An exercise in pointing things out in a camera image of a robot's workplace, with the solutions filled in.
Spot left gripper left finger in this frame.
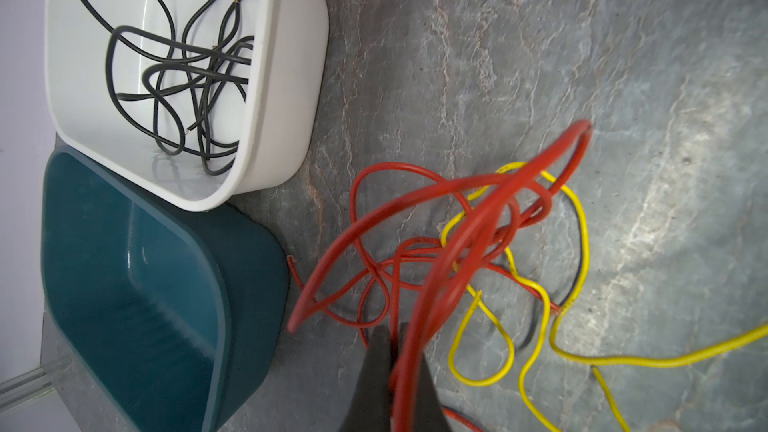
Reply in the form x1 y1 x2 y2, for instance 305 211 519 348
340 326 397 432

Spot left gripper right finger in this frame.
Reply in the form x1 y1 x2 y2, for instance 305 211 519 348
413 356 451 432

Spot red yellow black cables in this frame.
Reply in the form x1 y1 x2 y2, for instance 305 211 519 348
286 119 768 432

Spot black cable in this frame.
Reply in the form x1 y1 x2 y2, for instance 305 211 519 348
67 0 263 177

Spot white plastic bin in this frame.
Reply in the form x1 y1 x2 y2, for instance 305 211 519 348
45 0 329 212

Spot teal plastic bin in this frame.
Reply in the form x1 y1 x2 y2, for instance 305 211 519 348
41 146 290 431

